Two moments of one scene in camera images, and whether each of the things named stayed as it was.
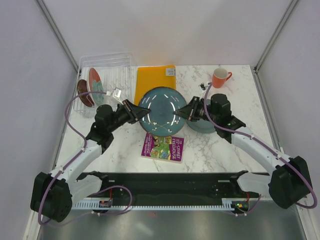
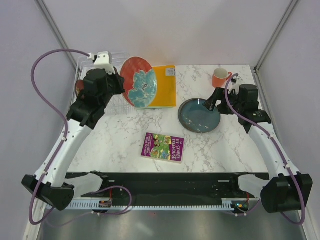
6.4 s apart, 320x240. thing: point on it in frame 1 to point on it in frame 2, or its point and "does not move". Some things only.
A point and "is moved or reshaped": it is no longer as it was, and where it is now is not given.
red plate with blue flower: (94, 84) is moved or reshaped
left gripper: (134, 112) to (119, 80)
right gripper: (189, 112) to (218, 94)
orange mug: (220, 75) does not move
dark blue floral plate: (162, 102) is moved or reshaped
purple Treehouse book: (169, 148) does not move
